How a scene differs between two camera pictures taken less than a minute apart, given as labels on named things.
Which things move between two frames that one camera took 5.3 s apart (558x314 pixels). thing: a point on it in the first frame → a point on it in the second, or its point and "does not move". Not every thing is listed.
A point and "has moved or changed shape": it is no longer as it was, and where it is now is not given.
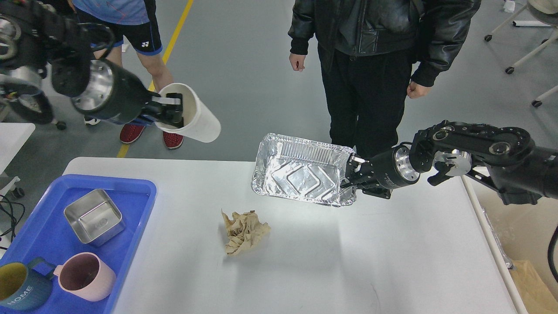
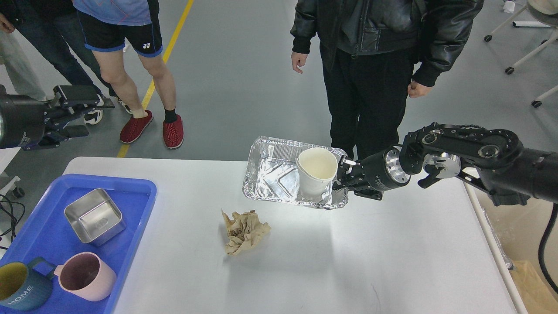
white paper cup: x=199 y=123 → x=316 y=168
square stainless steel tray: x=94 y=217 does not move
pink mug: x=85 y=275 does not move
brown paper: x=244 y=231 does not move
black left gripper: x=114 y=95 → x=29 y=124
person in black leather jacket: x=374 y=52 does not move
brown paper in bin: x=537 y=297 does not move
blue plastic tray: x=42 y=231 does not move
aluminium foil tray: x=288 y=167 has moved or changed shape
